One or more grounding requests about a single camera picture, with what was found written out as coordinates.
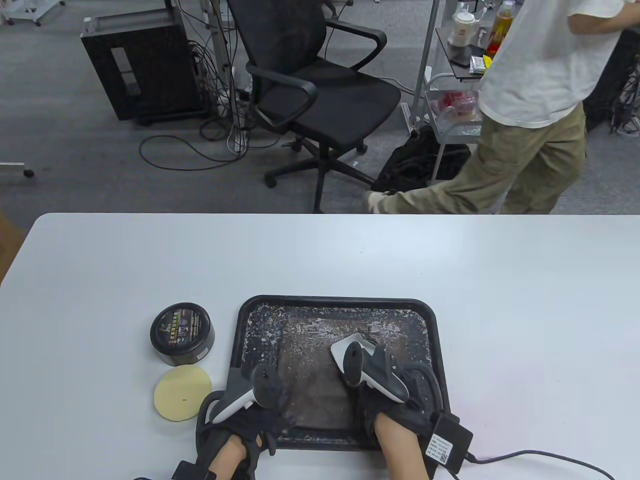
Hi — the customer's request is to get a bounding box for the person's left hand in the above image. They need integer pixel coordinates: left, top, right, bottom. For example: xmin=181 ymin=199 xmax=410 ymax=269
xmin=196 ymin=365 xmax=296 ymax=456

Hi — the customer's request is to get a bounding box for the person's right hand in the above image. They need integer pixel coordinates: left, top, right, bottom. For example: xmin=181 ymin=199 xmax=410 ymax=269
xmin=352 ymin=360 xmax=448 ymax=451

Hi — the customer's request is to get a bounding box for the brown leather bag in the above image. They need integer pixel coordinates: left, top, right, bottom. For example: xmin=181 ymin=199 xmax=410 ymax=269
xmin=275 ymin=317 xmax=406 ymax=432

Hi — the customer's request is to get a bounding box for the white wiping cloth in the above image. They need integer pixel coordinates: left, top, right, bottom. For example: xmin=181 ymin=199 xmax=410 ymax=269
xmin=330 ymin=335 xmax=378 ymax=371

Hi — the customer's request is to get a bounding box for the black leather care cream tin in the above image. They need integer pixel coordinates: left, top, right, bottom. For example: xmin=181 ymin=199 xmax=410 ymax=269
xmin=149 ymin=302 xmax=216 ymax=366

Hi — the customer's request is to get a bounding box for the person's right forearm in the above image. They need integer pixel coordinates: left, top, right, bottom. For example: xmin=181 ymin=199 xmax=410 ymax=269
xmin=372 ymin=412 xmax=431 ymax=480

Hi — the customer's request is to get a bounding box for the person's left forearm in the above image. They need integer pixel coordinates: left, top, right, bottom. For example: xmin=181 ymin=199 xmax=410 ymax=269
xmin=207 ymin=432 xmax=261 ymax=480

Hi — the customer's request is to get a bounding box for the black and white controller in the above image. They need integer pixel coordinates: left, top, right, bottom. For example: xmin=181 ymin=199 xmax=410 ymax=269
xmin=197 ymin=362 xmax=293 ymax=436
xmin=341 ymin=341 xmax=411 ymax=405

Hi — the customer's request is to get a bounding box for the black battery box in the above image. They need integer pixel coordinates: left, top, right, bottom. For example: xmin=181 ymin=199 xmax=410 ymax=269
xmin=424 ymin=414 xmax=474 ymax=475

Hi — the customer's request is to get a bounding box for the yellow round sponge pad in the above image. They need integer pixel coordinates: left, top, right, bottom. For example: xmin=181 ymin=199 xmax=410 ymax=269
xmin=153 ymin=365 xmax=212 ymax=423

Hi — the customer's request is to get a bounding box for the black plastic tray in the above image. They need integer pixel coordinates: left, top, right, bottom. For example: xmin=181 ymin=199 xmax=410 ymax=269
xmin=227 ymin=295 xmax=453 ymax=452

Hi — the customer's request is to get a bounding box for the black backpack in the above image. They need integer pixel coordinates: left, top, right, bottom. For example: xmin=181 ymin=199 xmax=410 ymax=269
xmin=372 ymin=125 xmax=473 ymax=196

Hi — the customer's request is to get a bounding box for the white rolling cart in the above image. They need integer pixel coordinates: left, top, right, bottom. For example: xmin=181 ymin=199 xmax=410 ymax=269
xmin=424 ymin=22 xmax=488 ymax=183

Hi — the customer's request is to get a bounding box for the red snack package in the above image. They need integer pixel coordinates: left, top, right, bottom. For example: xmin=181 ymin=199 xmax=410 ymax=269
xmin=432 ymin=90 xmax=481 ymax=121

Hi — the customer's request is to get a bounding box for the black office chair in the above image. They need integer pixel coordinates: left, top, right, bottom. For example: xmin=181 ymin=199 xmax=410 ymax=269
xmin=226 ymin=0 xmax=402 ymax=214

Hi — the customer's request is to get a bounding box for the white stand leg with caster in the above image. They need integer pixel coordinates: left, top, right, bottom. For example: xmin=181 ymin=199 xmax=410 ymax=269
xmin=0 ymin=161 xmax=36 ymax=179

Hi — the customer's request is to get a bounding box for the silver metal pole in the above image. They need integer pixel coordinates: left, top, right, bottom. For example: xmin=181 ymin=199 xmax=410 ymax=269
xmin=409 ymin=0 xmax=441 ymax=136

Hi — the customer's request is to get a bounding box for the black computer tower cabinet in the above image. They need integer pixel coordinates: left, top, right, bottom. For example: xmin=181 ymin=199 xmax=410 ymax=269
xmin=80 ymin=12 xmax=211 ymax=126

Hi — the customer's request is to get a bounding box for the white lidded cup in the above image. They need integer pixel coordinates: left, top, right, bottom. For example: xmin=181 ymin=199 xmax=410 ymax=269
xmin=448 ymin=11 xmax=477 ymax=47

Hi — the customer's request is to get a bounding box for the orange drink bottle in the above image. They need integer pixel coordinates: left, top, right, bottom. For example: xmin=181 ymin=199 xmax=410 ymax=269
xmin=487 ymin=0 xmax=516 ymax=55

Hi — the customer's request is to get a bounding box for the black equipment cabinet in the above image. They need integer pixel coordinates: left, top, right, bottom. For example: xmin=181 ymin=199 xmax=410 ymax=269
xmin=582 ymin=25 xmax=640 ymax=136

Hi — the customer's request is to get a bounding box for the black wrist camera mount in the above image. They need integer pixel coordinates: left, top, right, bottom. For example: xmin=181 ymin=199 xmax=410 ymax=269
xmin=170 ymin=460 xmax=216 ymax=480

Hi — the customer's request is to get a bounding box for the black battery box cable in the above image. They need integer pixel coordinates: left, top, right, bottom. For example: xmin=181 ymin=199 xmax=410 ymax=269
xmin=465 ymin=449 xmax=616 ymax=480

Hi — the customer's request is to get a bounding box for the black looped floor cable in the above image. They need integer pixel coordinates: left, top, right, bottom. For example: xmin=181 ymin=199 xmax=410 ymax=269
xmin=138 ymin=120 xmax=251 ymax=172

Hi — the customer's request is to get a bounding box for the tangle of hanging cables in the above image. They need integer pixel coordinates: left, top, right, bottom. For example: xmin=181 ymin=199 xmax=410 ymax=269
xmin=175 ymin=0 xmax=256 ymax=156

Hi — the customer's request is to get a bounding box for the white metal post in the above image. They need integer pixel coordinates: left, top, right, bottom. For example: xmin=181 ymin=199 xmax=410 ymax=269
xmin=202 ymin=0 xmax=238 ymax=118

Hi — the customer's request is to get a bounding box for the cluster of grey cables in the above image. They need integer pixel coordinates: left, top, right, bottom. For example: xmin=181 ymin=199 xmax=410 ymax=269
xmin=609 ymin=62 xmax=640 ymax=138

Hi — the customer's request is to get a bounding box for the white wheeled frame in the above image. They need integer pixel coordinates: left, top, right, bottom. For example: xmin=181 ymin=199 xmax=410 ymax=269
xmin=0 ymin=0 xmax=66 ymax=27

